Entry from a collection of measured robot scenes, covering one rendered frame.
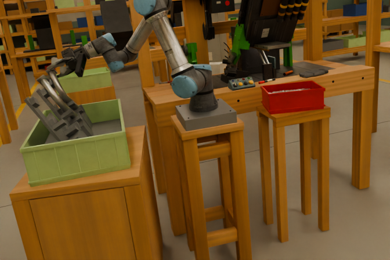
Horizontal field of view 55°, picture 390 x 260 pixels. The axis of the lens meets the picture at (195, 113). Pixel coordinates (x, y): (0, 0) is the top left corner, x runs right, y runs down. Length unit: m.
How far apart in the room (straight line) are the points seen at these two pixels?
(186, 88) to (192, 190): 0.53
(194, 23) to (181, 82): 1.12
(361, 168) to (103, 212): 1.95
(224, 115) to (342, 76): 1.06
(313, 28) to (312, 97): 1.13
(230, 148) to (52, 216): 0.88
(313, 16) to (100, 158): 2.15
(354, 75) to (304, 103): 0.64
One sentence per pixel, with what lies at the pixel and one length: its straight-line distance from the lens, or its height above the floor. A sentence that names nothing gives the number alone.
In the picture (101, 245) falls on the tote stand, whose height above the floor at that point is 0.49.
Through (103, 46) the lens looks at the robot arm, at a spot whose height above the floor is 1.27.
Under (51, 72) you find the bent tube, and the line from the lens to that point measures 2.02.
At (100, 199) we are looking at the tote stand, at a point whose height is 0.71.
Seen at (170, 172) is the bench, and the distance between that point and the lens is 2.32.
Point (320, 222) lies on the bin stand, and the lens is 2.52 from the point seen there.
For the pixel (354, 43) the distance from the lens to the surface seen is 8.10.
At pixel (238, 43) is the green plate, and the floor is 1.15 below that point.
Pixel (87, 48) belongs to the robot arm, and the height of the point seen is 1.27.
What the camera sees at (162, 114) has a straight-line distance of 2.19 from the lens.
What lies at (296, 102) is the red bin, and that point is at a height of 0.85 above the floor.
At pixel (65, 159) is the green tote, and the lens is 1.62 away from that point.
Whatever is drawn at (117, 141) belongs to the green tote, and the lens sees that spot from 1.59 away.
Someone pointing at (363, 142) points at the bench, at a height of 0.37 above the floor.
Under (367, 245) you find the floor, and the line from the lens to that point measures 2.48.
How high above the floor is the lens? 1.44
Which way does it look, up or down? 17 degrees down
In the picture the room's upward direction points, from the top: 6 degrees counter-clockwise
